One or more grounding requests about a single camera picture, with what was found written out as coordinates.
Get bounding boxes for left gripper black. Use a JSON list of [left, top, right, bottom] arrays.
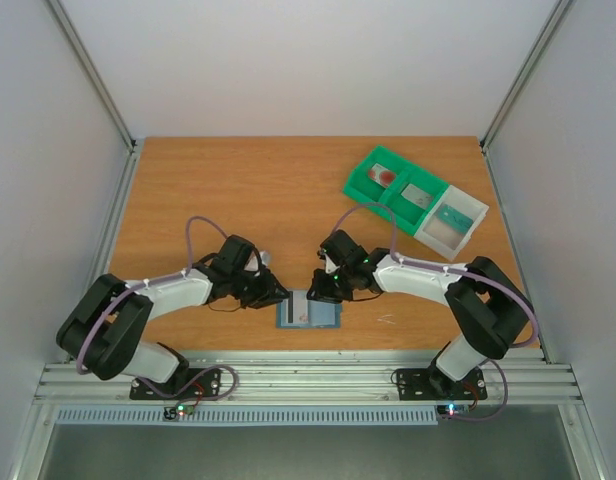
[[231, 269, 291, 309]]

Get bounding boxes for teal card holder wallet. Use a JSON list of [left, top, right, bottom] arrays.
[[276, 290, 343, 329]]

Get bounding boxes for red circle card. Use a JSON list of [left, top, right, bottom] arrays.
[[367, 163, 397, 188]]

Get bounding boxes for grey card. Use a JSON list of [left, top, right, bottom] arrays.
[[401, 183, 433, 209]]

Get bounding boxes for teal card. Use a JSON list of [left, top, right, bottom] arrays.
[[436, 204, 474, 235]]

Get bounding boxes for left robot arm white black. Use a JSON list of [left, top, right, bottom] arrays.
[[56, 235, 290, 399]]

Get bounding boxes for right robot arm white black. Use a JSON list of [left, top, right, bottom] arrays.
[[307, 230, 538, 400]]

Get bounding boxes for green plastic bin far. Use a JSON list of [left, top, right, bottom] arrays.
[[342, 145, 411, 203]]

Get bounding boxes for green plastic bin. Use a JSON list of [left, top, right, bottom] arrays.
[[342, 145, 411, 203], [380, 166, 449, 236]]

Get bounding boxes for green plastic bin middle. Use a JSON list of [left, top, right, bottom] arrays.
[[380, 166, 449, 236]]

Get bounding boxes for left small circuit board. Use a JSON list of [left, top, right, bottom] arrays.
[[162, 404, 196, 421]]

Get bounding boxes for small circuit board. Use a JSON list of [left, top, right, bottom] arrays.
[[162, 404, 196, 421], [437, 403, 475, 418]]

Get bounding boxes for white plastic bin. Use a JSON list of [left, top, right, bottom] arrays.
[[414, 185, 489, 260]]

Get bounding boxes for right small circuit board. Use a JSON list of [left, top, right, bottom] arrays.
[[437, 403, 475, 418]]

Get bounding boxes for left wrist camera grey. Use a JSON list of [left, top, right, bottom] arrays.
[[260, 251, 271, 266]]

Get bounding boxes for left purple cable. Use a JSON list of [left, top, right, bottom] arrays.
[[75, 215, 239, 402]]

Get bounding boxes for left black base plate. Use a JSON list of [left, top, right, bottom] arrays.
[[129, 366, 226, 401]]

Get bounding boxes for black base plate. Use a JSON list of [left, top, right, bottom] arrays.
[[129, 366, 226, 401], [390, 368, 488, 401]]

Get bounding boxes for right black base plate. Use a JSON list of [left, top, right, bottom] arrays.
[[390, 368, 488, 401]]

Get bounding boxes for aluminium rail base frame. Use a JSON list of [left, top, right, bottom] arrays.
[[12, 137, 609, 479]]

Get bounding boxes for left aluminium corner post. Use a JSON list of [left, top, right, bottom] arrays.
[[43, 0, 136, 152]]

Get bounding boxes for aluminium corner post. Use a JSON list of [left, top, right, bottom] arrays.
[[43, 0, 136, 152], [479, 0, 575, 156]]

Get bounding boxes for right aluminium corner post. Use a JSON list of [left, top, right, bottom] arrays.
[[479, 0, 575, 156]]

